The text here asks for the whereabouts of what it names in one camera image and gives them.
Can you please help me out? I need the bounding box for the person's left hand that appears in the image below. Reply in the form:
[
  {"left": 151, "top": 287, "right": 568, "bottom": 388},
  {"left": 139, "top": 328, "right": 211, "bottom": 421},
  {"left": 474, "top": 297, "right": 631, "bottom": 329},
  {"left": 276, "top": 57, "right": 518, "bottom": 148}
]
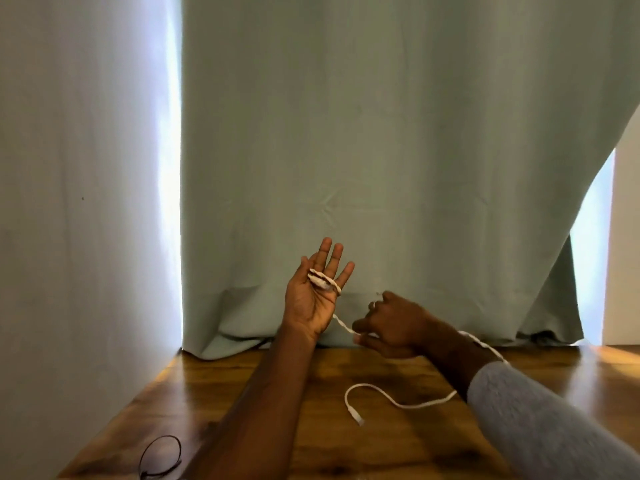
[{"left": 282, "top": 237, "right": 356, "bottom": 341}]

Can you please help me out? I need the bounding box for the person's right hand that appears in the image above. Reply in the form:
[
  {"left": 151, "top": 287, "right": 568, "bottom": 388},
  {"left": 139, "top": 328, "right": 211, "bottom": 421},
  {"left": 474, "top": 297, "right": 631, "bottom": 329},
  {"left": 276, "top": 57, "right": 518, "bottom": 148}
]
[{"left": 352, "top": 291, "right": 434, "bottom": 360}]

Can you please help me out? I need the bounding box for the white cable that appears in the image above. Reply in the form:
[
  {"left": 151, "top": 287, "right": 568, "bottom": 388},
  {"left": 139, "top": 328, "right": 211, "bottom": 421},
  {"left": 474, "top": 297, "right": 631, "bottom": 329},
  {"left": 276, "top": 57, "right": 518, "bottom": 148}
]
[{"left": 306, "top": 268, "right": 511, "bottom": 427}]

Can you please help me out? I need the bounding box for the person's left forearm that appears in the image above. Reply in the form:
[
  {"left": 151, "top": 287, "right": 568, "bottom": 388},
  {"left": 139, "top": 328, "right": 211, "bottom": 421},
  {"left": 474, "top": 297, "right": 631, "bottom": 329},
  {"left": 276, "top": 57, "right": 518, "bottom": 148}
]
[{"left": 184, "top": 322, "right": 321, "bottom": 480}]

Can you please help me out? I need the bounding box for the person's right forearm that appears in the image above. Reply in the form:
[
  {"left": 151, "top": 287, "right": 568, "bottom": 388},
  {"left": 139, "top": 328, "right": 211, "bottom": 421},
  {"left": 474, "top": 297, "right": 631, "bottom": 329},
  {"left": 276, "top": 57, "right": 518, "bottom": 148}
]
[{"left": 419, "top": 319, "right": 640, "bottom": 480}]

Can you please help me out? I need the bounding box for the grey-green curtain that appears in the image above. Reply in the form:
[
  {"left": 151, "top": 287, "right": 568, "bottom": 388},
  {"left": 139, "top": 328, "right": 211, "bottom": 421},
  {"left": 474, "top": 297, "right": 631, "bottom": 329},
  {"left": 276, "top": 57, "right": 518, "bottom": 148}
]
[{"left": 180, "top": 0, "right": 640, "bottom": 361}]

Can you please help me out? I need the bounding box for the grey knit sleeve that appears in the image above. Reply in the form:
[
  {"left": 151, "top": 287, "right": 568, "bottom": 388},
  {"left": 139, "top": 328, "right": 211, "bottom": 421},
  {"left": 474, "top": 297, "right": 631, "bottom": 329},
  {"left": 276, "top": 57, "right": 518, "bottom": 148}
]
[{"left": 466, "top": 361, "right": 640, "bottom": 480}]

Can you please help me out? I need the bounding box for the bright window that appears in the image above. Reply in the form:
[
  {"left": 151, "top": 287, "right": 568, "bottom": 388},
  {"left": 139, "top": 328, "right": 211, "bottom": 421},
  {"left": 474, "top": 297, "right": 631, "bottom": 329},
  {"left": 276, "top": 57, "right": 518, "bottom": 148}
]
[{"left": 569, "top": 149, "right": 616, "bottom": 346}]

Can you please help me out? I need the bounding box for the black thin cable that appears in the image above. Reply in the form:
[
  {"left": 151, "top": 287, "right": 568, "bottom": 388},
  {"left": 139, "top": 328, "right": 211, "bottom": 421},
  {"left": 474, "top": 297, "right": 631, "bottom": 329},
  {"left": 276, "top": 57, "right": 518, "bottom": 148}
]
[{"left": 138, "top": 435, "right": 184, "bottom": 480}]

